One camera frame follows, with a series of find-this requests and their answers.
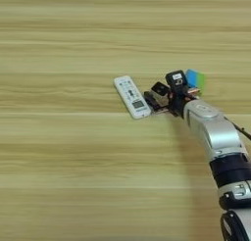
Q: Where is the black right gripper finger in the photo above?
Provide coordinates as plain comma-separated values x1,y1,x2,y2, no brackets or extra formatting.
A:
143,90,163,112

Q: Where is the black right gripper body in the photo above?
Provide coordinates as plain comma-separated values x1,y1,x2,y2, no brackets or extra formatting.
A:
164,89,198,119

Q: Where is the small black-topped white cube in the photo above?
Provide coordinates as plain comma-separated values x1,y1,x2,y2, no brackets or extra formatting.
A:
150,80,172,98

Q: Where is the white remote control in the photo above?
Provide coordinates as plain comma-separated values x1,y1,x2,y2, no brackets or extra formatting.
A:
113,74,153,121

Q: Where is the blue rectangular block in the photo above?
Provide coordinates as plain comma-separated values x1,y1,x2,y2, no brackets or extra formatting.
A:
184,68,199,89

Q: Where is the black box with white label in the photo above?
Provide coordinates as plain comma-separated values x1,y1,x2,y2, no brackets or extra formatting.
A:
164,70,189,96

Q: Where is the green rectangular block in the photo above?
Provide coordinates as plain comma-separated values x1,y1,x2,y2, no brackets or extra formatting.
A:
195,71,207,96

